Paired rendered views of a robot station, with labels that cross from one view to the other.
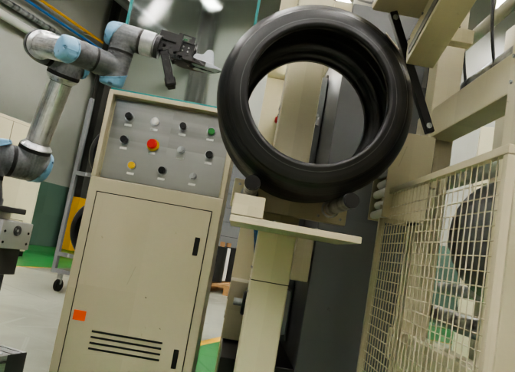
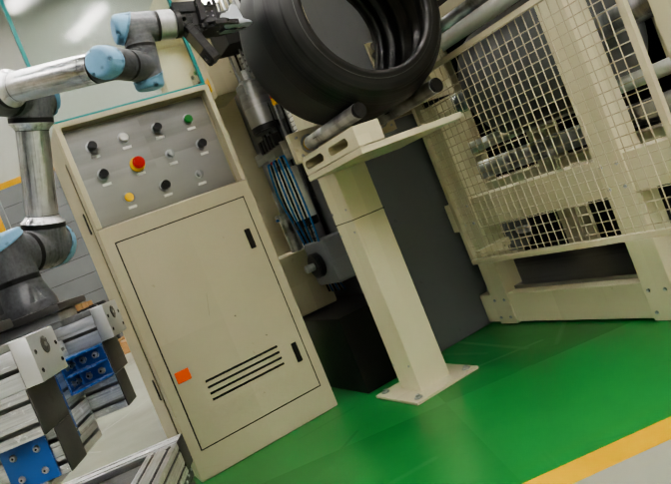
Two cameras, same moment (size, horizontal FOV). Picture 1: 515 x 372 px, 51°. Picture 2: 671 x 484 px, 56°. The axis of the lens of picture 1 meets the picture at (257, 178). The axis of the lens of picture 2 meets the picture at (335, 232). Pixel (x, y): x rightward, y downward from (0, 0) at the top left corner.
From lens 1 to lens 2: 0.94 m
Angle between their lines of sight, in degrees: 28
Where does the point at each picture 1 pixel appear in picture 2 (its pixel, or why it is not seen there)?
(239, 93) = (303, 30)
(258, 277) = (357, 215)
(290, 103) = not seen: hidden behind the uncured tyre
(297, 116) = not seen: hidden behind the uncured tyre
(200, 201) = (226, 193)
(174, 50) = (202, 18)
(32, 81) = not seen: outside the picture
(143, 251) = (204, 273)
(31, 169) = (60, 248)
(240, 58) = not seen: outside the picture
